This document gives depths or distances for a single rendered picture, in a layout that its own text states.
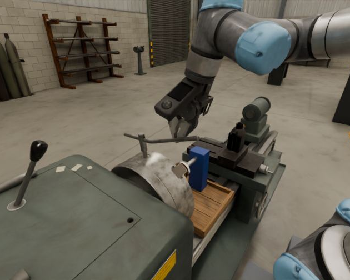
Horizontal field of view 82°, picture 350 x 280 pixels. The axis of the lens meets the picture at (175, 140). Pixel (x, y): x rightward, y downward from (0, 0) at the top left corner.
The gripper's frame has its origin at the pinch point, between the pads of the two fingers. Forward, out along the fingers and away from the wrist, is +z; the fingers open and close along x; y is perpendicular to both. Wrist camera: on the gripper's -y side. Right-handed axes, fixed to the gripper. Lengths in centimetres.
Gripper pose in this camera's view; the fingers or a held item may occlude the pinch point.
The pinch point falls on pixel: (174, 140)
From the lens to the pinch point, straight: 58.0
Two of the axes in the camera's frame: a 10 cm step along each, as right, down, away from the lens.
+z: -2.3, 7.5, 6.1
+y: 6.1, -3.8, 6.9
